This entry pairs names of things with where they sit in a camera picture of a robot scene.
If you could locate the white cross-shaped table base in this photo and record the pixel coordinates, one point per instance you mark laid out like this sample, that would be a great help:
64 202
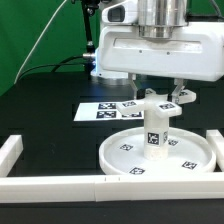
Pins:
156 104

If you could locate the white fence bar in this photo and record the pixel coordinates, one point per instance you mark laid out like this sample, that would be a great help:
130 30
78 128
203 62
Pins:
216 140
9 153
97 188

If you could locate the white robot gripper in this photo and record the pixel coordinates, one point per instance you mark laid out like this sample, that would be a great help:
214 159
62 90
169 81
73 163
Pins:
194 52

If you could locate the white right fence bar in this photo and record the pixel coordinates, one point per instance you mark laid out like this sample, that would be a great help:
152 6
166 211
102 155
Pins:
216 140

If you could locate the white marker sheet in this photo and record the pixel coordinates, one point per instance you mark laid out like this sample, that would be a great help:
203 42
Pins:
102 111

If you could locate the white front fence bar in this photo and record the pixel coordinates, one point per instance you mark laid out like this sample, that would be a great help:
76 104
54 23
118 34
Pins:
97 188

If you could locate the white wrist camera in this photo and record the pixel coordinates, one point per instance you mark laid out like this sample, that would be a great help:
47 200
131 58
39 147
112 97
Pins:
125 12

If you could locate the black camera stand pole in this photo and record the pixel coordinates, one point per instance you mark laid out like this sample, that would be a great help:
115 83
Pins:
89 7

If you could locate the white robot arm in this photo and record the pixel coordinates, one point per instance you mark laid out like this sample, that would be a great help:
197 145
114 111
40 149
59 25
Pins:
154 37

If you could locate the white round table top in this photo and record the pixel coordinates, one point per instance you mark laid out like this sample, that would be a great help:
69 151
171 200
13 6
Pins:
123 154

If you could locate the white left fence bar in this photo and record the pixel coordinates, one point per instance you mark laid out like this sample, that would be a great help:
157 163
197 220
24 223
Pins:
9 153

